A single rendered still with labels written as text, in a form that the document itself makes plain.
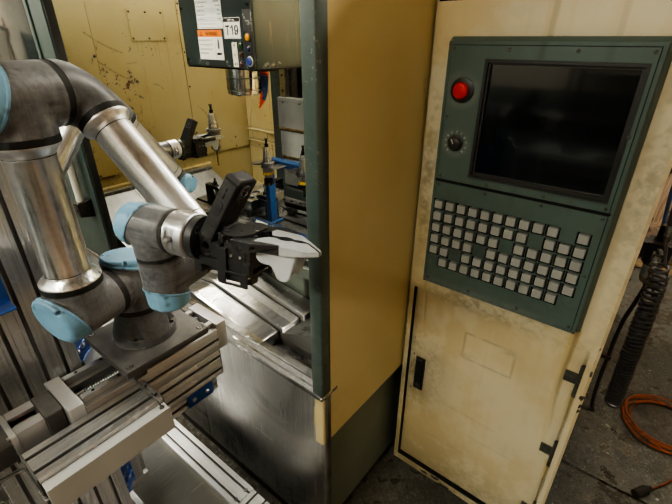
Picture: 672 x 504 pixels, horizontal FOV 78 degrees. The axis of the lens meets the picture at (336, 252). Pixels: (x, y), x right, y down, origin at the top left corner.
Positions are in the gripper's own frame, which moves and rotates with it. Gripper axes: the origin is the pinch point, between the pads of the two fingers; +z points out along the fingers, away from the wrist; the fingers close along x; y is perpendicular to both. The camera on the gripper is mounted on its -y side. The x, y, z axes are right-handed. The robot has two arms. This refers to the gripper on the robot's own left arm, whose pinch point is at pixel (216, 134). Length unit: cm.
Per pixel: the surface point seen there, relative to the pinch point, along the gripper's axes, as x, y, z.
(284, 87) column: -18, -13, 62
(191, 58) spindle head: -7.9, -31.0, -1.6
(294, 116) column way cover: -11, 1, 61
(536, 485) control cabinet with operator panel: 158, 96, -4
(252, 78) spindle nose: 7.9, -22.6, 17.2
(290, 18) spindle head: 33, -45, 18
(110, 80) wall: -100, -17, 4
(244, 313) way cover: 44, 61, -30
